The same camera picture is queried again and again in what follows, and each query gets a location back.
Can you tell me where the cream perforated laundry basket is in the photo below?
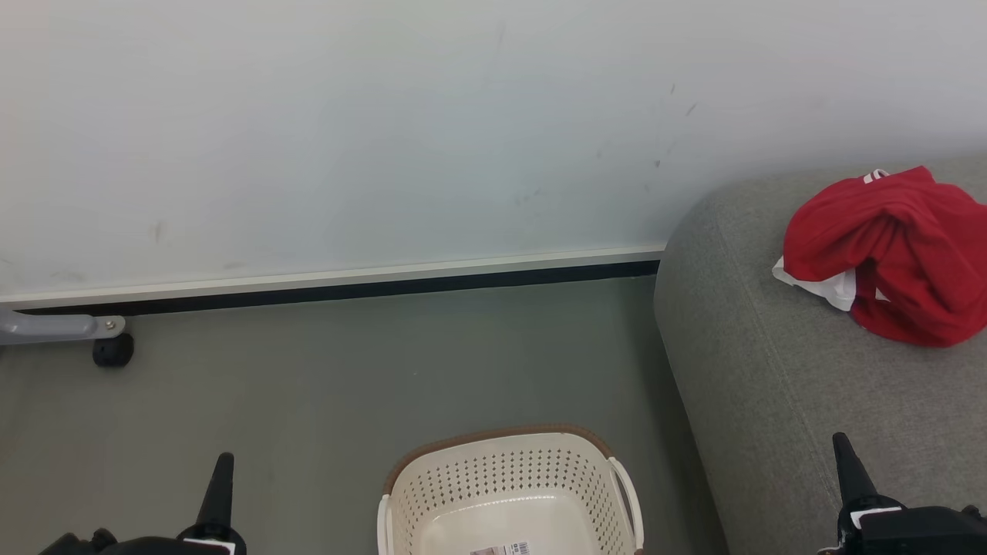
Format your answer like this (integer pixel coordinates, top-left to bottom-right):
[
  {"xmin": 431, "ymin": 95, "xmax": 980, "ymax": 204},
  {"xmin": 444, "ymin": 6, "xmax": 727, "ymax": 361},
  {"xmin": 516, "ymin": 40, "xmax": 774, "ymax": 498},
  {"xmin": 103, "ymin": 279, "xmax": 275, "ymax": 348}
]
[{"xmin": 376, "ymin": 423, "xmax": 645, "ymax": 555}]

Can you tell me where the black caster wheel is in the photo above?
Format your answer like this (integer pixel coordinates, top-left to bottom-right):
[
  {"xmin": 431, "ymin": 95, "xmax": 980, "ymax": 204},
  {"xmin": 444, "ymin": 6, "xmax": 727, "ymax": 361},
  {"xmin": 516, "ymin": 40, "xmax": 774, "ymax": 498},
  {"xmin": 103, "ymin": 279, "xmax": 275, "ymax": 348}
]
[{"xmin": 92, "ymin": 333, "xmax": 135, "ymax": 368}]

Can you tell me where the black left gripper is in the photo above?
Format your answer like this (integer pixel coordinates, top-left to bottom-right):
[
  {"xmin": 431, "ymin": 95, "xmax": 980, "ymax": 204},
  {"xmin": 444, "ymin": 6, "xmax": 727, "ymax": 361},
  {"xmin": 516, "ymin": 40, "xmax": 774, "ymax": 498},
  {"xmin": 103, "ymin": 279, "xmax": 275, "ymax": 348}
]
[{"xmin": 37, "ymin": 452, "xmax": 248, "ymax": 555}]

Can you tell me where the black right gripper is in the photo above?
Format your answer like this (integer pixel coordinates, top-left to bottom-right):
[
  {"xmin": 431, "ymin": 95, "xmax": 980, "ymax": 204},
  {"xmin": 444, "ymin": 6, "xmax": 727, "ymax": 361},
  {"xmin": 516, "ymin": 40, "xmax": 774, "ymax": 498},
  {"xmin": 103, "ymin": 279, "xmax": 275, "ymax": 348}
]
[{"xmin": 819, "ymin": 432, "xmax": 987, "ymax": 555}]

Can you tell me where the red clothing with white lining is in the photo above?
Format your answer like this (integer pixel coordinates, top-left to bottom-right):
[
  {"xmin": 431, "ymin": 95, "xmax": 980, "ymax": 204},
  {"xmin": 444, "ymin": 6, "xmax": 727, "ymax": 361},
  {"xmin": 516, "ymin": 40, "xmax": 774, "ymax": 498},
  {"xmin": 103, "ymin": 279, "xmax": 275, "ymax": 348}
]
[{"xmin": 772, "ymin": 165, "xmax": 987, "ymax": 348}]

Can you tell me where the black baseboard strip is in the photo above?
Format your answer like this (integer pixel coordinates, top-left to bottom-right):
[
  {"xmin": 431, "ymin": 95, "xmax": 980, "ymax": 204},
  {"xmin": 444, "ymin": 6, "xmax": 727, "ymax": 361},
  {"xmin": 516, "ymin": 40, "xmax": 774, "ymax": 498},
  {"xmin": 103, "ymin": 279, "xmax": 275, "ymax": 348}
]
[{"xmin": 14, "ymin": 260, "xmax": 662, "ymax": 318}]

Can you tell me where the grey fabric sofa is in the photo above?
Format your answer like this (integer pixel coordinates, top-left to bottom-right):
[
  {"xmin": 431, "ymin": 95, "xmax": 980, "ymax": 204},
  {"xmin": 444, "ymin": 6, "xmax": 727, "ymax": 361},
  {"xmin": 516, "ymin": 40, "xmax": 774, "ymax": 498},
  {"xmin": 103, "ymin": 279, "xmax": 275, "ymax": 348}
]
[{"xmin": 653, "ymin": 154, "xmax": 987, "ymax": 555}]

